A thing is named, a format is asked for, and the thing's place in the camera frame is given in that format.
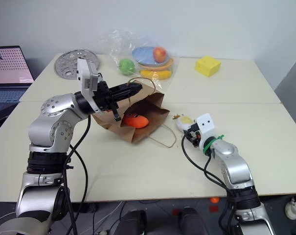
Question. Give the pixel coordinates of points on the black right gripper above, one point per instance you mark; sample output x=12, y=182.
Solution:
x=193, y=135

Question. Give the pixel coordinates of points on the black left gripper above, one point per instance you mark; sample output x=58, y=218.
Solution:
x=103, y=98

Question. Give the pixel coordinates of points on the white and yellow plush toy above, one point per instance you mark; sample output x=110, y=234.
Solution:
x=184, y=121

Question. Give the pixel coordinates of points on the brown paper bag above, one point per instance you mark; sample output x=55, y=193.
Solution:
x=143, y=107

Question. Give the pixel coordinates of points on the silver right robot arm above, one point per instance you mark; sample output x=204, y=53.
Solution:
x=235, y=169

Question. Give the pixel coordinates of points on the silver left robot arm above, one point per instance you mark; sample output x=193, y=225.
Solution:
x=52, y=127

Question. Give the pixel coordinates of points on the orange plush toy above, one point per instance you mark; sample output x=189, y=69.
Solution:
x=136, y=121

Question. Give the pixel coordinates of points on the clear plastic bag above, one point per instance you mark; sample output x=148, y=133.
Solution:
x=147, y=49

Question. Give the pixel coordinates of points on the green zip tie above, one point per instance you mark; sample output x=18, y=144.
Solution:
x=212, y=141

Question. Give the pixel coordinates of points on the green toy apple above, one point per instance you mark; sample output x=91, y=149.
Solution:
x=126, y=66

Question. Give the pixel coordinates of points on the blue plate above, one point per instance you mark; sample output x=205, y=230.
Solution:
x=143, y=54

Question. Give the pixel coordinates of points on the red toy apple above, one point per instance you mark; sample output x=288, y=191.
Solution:
x=160, y=54

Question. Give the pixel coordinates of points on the orange plate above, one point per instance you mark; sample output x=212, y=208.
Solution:
x=168, y=64

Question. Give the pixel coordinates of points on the round perforated metal disc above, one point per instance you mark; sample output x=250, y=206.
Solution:
x=69, y=64

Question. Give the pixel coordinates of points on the small orange object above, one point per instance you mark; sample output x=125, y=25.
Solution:
x=214, y=199

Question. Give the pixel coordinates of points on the yellow cheese block toy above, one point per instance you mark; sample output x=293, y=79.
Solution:
x=207, y=66

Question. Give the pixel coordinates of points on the dark rounded shape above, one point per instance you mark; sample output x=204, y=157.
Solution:
x=193, y=220
x=134, y=222

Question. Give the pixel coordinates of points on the white round object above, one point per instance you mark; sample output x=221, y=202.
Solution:
x=290, y=209

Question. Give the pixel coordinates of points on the open laptop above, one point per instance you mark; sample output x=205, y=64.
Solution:
x=6, y=73

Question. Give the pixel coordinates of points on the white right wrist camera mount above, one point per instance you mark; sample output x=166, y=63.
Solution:
x=206, y=124

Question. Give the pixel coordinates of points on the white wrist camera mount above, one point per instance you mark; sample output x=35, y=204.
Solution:
x=86, y=74
x=206, y=124

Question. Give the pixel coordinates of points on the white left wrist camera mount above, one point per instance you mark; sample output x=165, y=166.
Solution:
x=86, y=74

